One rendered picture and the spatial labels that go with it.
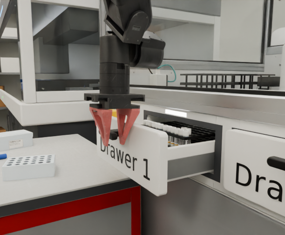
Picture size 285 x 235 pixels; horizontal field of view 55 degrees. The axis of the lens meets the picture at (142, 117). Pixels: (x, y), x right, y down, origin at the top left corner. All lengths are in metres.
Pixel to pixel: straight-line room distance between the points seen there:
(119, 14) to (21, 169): 0.48
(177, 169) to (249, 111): 0.16
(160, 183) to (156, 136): 0.08
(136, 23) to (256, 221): 0.39
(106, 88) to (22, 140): 0.66
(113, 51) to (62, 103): 0.88
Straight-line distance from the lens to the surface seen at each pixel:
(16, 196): 0.68
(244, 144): 0.48
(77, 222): 0.73
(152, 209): 0.80
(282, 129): 0.46
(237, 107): 0.51
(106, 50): 0.50
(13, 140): 1.10
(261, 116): 0.47
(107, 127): 0.50
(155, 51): 0.55
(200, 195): 0.61
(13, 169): 0.77
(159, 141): 0.45
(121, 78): 0.50
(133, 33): 0.47
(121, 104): 0.49
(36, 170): 0.76
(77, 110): 1.37
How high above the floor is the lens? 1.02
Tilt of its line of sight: 8 degrees down
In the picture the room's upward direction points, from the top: straight up
